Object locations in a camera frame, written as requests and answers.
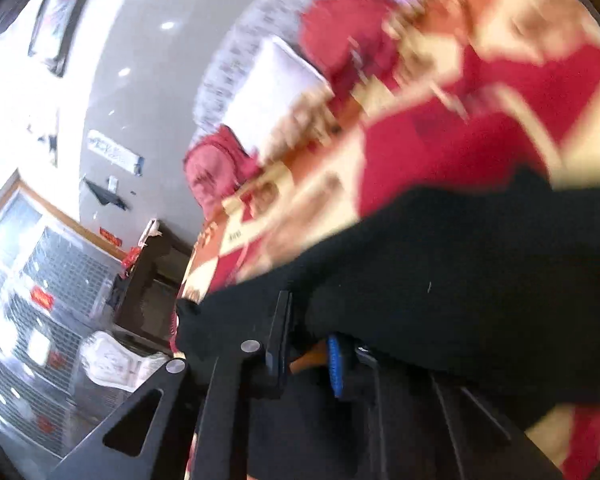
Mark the metal grille door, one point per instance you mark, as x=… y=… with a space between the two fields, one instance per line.
x=54 y=284

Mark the red orange yellow blanket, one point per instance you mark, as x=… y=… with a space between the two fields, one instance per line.
x=460 y=95

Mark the white pillow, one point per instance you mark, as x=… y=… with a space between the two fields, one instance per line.
x=273 y=99

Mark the white ornate chair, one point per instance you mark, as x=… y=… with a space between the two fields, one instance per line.
x=108 y=364

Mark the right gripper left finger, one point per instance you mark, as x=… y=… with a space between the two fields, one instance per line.
x=180 y=424

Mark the dark cloth on wall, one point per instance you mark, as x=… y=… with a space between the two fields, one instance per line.
x=104 y=196

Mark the red ruffled cushion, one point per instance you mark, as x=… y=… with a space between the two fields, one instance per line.
x=215 y=167

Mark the dark wooden table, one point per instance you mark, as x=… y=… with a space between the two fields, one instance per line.
x=145 y=290

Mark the white wall poster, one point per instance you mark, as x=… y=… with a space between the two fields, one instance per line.
x=114 y=152

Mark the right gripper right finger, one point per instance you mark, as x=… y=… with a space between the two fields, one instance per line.
x=420 y=427

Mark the black pants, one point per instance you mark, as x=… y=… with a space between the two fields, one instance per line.
x=500 y=290

